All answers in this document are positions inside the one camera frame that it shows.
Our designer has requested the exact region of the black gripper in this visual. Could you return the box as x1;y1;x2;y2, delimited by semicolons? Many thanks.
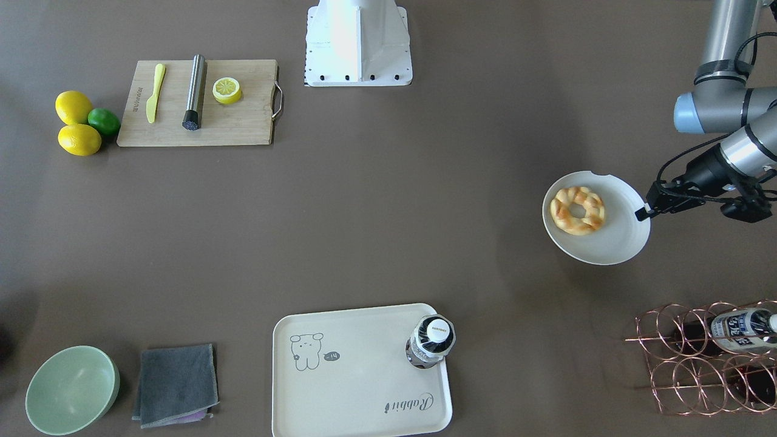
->
635;146;756;221

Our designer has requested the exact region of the white round plate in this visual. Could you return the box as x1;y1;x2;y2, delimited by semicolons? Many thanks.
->
542;171;651;265

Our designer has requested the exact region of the braided golden donut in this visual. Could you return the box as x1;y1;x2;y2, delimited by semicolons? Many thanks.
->
548;186;608;236

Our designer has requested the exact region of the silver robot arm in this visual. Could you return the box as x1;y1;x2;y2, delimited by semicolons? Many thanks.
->
635;1;776;222

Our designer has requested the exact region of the dark drink bottle on tray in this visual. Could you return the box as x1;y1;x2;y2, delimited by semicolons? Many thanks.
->
405;314;457;370

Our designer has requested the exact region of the cream rabbit tray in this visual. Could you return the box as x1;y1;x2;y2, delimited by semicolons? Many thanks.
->
271;302;453;436

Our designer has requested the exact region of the bottle in rack upper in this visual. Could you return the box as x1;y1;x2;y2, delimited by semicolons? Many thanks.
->
670;308;776;357

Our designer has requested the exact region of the wooden cutting board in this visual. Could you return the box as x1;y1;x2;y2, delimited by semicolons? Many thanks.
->
117;59;282;147

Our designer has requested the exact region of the half lemon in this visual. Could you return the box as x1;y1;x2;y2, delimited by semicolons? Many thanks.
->
212;77;242;105

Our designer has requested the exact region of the steel muddler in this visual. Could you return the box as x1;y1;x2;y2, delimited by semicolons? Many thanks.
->
182;53;206;132

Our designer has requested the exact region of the grey folded cloth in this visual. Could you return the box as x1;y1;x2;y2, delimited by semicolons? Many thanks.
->
132;343;220;429

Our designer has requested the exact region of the yellow plastic knife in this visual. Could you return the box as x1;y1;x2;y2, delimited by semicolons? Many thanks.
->
145;63;166;124

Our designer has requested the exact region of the green lime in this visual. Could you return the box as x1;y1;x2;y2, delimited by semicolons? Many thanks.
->
87;107;120;137

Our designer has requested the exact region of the yellow lemon near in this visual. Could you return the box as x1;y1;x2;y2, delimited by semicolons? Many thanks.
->
58;124;103;157

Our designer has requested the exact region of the yellow lemon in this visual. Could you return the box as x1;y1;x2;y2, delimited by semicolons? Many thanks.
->
58;124;103;157
55;90;93;125

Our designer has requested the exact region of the yellow lemon far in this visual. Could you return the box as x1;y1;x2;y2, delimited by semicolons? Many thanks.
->
55;90;93;125

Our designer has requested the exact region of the green bowl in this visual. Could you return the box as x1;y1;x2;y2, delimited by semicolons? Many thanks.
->
25;345;120;435

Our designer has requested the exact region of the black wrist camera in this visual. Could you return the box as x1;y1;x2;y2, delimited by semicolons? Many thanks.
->
721;183;773;223

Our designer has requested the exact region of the copper wire bottle rack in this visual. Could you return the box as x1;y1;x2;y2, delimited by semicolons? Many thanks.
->
628;299;775;416

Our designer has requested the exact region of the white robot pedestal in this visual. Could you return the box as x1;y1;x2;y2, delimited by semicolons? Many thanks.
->
304;1;413;87

